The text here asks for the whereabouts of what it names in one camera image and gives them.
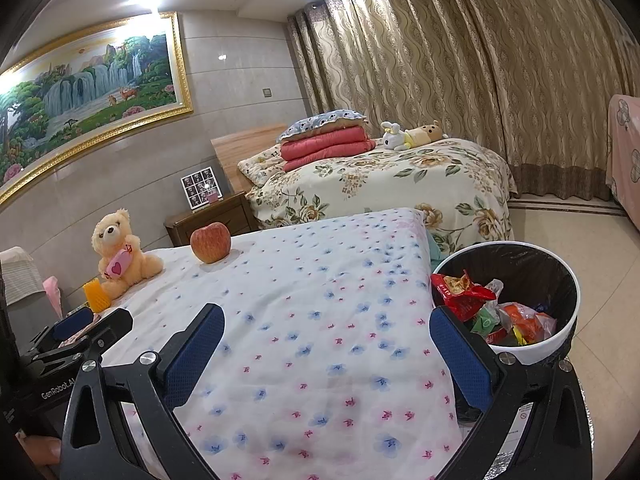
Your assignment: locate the bed with floral cover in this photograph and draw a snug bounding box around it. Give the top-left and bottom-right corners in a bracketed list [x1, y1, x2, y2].
[237, 137, 518, 261]

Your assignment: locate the white bin with black bag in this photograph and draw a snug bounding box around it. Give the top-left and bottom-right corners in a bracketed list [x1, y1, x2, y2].
[431, 241, 582, 366]

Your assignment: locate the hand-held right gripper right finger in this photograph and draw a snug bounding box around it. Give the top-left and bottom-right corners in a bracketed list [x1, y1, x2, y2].
[425, 305, 593, 480]

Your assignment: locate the orange white plastic bag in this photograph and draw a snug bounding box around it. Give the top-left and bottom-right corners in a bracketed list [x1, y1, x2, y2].
[497, 302, 557, 346]

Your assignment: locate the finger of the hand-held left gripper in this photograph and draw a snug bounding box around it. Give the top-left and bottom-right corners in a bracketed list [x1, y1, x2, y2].
[31, 306, 96, 356]
[80, 308, 134, 367]

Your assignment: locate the striped cloth covered chair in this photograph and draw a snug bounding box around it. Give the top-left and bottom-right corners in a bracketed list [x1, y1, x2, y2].
[0, 246, 56, 341]

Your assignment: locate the beige teddy bear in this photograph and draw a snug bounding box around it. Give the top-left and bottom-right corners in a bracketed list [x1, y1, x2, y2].
[91, 208, 165, 301]

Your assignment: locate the polka dot pillow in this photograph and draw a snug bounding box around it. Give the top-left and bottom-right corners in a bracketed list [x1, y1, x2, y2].
[276, 110, 368, 142]

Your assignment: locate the white bunny plush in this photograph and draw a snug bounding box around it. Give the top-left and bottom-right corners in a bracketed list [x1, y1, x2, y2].
[381, 121, 412, 152]

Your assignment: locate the small orange foam net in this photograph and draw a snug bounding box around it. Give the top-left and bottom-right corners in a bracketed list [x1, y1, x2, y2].
[82, 277, 112, 313]

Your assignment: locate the pink heart print cloth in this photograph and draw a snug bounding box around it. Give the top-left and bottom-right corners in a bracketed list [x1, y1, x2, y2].
[605, 94, 640, 233]

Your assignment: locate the red folded quilt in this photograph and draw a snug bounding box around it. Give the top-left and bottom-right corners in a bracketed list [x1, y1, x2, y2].
[280, 126, 377, 173]

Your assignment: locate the wooden headboard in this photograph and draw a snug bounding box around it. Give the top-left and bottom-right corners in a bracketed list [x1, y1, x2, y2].
[211, 124, 290, 196]

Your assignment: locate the person's left hand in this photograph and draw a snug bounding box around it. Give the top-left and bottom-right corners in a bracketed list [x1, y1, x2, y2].
[17, 435, 63, 480]

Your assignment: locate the yellow brown plush toy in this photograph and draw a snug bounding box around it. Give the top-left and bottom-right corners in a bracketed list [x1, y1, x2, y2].
[404, 120, 449, 148]

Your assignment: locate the pink plastic bag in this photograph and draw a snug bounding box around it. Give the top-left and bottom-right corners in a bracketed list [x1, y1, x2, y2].
[42, 275, 64, 320]

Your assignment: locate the red apple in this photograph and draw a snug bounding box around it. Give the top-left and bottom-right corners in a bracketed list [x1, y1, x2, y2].
[190, 221, 232, 264]

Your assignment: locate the cream printed pillow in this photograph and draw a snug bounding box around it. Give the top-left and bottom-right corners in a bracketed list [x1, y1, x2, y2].
[237, 142, 286, 188]

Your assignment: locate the wooden nightstand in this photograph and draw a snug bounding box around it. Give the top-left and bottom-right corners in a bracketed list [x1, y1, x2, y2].
[164, 191, 261, 248]

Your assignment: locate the red snack wrapper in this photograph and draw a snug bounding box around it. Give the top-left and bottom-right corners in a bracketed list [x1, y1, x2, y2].
[431, 270, 498, 322]

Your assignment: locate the gold framed landscape painting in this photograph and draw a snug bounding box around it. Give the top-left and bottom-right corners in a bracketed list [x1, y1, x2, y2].
[0, 11, 195, 206]

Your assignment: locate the white flower print blanket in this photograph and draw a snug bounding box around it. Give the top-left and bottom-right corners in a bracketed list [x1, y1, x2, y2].
[97, 206, 466, 480]

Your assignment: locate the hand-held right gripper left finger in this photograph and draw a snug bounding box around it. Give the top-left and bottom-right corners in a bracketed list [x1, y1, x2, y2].
[59, 302, 231, 480]

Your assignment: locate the beige patterned curtain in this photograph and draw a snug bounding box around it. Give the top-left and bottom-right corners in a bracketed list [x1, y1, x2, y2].
[287, 0, 638, 201]

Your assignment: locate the photo collage frame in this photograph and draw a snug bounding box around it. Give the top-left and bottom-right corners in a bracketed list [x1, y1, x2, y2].
[181, 167, 221, 209]

